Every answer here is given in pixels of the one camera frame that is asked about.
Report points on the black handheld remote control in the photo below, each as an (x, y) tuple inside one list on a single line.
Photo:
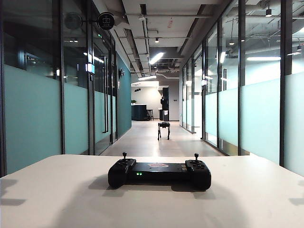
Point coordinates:
[(166, 174)]

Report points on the black quadruped robot dog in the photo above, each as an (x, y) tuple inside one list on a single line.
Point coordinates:
[(164, 126)]

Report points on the dark bar stool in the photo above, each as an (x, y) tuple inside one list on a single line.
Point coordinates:
[(150, 114)]

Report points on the dark teal counter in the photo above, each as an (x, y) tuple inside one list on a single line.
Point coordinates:
[(139, 112)]

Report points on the small green plant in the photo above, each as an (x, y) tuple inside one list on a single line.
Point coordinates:
[(133, 101)]

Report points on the short linear ceiling light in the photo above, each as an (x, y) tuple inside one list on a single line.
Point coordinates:
[(147, 77)]

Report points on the long linear ceiling light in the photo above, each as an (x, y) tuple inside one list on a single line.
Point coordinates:
[(156, 57)]

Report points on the glowing white door sign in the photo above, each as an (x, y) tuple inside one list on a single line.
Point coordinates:
[(203, 82)]

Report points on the black ceiling spotlight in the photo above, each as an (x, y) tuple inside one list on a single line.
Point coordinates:
[(156, 40)]

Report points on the blue white door sign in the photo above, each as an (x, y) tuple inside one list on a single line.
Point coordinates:
[(91, 67)]

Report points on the round black hanging sign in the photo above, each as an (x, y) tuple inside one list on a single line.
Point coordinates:
[(106, 20)]

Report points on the black pendant lamp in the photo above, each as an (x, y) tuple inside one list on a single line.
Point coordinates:
[(268, 12)]

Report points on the black wall lamp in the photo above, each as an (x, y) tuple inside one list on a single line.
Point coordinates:
[(121, 72)]

